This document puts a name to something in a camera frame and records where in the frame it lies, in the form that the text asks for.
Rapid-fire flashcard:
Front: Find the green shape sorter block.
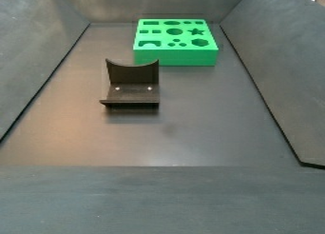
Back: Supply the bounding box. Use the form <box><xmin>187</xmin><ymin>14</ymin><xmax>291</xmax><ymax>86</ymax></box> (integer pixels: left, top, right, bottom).
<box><xmin>133</xmin><ymin>19</ymin><xmax>218</xmax><ymax>66</ymax></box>

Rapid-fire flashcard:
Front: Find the black curved holder stand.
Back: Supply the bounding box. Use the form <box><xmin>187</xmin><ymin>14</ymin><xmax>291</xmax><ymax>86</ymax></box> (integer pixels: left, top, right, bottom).
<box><xmin>100</xmin><ymin>59</ymin><xmax>160</xmax><ymax>107</ymax></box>

